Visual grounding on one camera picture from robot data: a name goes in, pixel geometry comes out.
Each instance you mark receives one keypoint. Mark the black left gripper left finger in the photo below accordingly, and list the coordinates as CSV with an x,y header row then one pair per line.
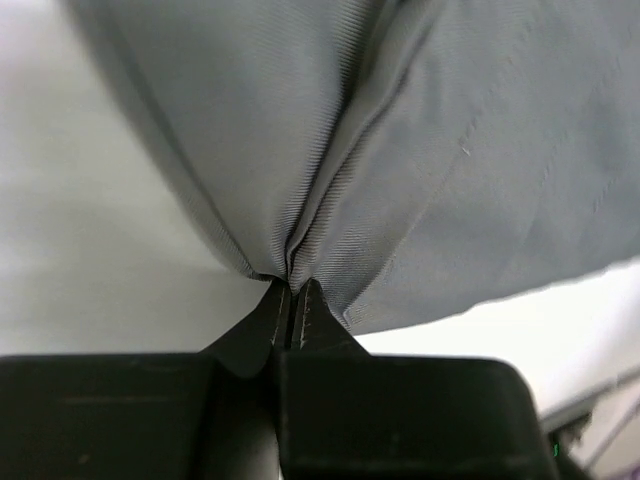
x,y
145,415

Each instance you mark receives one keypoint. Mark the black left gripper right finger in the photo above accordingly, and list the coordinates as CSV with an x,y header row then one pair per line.
x,y
348,414

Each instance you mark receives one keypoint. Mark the grey pleated skirt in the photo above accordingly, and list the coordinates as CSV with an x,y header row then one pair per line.
x,y
416,158

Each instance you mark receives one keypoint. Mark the aluminium table front rail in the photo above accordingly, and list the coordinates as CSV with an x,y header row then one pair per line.
x,y
578,406

